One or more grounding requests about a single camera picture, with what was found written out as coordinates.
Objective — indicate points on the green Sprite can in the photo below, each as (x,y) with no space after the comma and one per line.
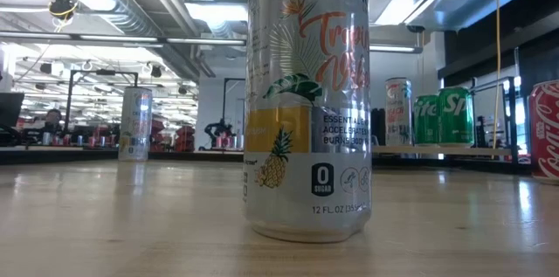
(456,115)
(425,119)

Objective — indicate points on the red Coca-Cola can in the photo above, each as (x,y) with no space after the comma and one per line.
(546,133)

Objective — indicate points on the long ceiling light bar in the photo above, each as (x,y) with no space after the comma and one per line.
(122,38)

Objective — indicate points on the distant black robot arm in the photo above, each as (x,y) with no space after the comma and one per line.
(218,129)

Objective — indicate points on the person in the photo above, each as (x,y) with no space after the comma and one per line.
(53,117)

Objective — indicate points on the black ceiling dome camera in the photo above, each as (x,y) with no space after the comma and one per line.
(62,7)

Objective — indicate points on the red distant equipment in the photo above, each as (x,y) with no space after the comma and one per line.
(156,135)
(185,137)

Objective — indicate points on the silver Celsius tropical vibe can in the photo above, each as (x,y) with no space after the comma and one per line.
(305,137)

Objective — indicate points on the silver Celsius peach vibe can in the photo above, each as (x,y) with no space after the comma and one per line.
(398,111)
(135,124)

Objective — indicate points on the wooden shelf with black frame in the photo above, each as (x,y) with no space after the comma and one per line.
(436,150)

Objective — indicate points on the black computer monitor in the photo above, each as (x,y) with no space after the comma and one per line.
(11,108)

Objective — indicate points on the black security camera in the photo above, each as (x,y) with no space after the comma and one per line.
(415,29)

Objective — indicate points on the silver spiral ventilation duct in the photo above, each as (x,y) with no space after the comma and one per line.
(126,21)

